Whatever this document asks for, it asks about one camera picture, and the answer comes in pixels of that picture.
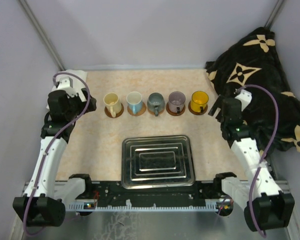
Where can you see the yellow glass mug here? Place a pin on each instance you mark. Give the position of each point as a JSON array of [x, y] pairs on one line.
[[199, 99]]

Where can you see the aluminium frame rail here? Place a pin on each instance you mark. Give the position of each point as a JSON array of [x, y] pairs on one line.
[[155, 206]]

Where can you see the white folded cloth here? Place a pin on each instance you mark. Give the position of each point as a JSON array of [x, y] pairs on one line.
[[77, 75]]

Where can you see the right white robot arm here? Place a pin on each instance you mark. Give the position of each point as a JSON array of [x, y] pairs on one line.
[[264, 204]]

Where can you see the cream mug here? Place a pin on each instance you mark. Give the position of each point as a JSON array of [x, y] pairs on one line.
[[112, 102]]

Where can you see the metal tray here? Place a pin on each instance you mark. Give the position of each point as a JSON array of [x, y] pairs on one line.
[[157, 162]]

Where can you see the grey metal mug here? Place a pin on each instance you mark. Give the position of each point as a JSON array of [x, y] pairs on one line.
[[156, 102]]

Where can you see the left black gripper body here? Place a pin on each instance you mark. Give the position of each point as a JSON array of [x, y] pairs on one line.
[[77, 107]]

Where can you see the purple mug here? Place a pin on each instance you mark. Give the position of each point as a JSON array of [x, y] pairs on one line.
[[176, 102]]

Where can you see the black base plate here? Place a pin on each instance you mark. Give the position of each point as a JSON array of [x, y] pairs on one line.
[[112, 193]]

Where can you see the black floral blanket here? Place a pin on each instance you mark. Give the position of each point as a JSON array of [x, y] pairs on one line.
[[254, 60]]

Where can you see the woven rattan coaster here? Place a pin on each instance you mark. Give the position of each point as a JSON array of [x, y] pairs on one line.
[[153, 113]]

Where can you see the white and blue mug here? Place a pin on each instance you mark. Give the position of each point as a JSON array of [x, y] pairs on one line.
[[135, 102]]

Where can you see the brown wooden coaster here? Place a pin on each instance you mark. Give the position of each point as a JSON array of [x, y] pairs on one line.
[[202, 110], [141, 112], [175, 114], [116, 114]]

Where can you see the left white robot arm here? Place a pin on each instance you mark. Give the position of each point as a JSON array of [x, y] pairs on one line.
[[43, 181]]

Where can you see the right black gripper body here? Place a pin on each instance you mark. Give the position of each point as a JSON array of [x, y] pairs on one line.
[[218, 104]]

